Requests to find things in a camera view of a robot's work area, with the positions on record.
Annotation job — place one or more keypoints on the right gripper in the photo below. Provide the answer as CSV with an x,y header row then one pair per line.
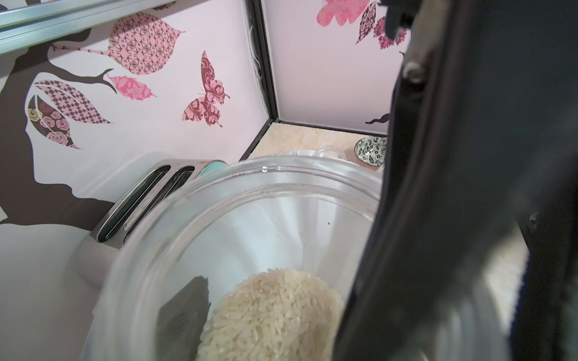
x,y
473,250

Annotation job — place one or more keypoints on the glass jar beige lid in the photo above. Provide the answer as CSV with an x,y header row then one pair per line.
x,y
292,257

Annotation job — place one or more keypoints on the glass jar with rice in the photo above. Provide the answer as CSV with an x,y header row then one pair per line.
x,y
323,152

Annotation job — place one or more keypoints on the patterned ceramic bowl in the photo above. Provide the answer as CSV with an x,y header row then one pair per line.
x,y
371,150

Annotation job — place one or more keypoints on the mint green toaster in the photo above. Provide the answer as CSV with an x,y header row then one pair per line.
x,y
100,249

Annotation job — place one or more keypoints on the aluminium rail back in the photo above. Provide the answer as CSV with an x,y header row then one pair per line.
x,y
31,25

